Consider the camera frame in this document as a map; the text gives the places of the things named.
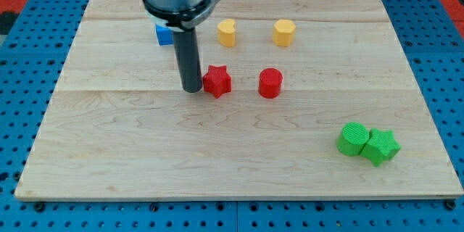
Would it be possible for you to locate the red cylinder block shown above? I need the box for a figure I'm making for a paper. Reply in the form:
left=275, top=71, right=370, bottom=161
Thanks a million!
left=258, top=67, right=283, bottom=99

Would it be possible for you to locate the red star block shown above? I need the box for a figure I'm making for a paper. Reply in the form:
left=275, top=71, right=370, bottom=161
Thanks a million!
left=202, top=65, right=232, bottom=99

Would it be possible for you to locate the wooden board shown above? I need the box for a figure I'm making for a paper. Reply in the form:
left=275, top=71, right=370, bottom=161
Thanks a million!
left=15, top=0, right=463, bottom=202

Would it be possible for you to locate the blue cube block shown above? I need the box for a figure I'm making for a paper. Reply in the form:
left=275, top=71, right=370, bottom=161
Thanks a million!
left=155, top=25, right=173, bottom=46

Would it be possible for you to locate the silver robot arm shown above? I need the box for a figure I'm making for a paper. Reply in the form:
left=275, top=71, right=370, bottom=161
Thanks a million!
left=142, top=0, right=221, bottom=93

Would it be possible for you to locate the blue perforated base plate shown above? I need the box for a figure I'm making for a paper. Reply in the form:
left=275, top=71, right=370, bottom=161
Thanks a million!
left=1, top=0, right=463, bottom=231

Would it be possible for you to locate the green cylinder block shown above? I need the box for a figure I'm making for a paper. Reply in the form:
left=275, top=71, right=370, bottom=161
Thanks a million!
left=336, top=122, right=370, bottom=157

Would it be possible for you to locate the green star block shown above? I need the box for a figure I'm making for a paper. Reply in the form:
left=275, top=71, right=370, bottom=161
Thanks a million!
left=360, top=128, right=402, bottom=167

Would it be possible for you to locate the yellow hexagon block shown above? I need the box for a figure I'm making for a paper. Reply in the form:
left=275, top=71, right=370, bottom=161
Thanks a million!
left=272, top=19, right=297, bottom=47

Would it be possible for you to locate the yellow heart block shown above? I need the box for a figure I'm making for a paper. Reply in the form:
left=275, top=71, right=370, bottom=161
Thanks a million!
left=217, top=19, right=236, bottom=47

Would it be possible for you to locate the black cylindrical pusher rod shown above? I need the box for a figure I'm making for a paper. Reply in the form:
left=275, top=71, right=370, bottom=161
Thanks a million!
left=172, top=28, right=202, bottom=93

